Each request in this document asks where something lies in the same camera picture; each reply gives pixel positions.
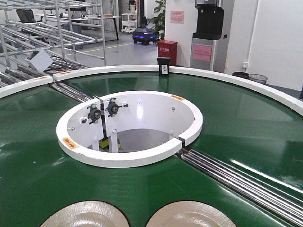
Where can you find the green circular conveyor belt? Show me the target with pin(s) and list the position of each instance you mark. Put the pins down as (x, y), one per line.
(242, 128)

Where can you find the black sensor box on rail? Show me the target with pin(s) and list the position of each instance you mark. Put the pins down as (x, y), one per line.
(163, 63)

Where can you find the steel conveyor rollers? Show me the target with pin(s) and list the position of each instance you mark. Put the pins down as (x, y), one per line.
(276, 201)

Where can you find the red fire equipment cabinet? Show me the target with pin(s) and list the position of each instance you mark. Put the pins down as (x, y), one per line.
(168, 48)

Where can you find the green potted plant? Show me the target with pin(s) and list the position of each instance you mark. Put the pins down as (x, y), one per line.
(159, 19)

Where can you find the white box on rollers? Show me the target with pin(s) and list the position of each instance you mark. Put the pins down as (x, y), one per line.
(39, 60)

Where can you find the blue-lit mobile robot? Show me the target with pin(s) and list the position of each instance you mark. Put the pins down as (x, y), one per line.
(145, 35)

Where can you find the white outer conveyor rail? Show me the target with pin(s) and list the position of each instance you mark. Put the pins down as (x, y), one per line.
(279, 96)

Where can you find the metal roller rack shelving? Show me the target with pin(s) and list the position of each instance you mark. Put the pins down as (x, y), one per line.
(17, 38)

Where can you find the mesh waste bin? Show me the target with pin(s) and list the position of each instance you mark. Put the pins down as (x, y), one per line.
(258, 78)

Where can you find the black water dispenser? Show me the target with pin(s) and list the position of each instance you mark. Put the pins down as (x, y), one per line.
(208, 32)

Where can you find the beige plate black rim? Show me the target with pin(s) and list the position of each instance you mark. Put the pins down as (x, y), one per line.
(87, 214)
(189, 214)

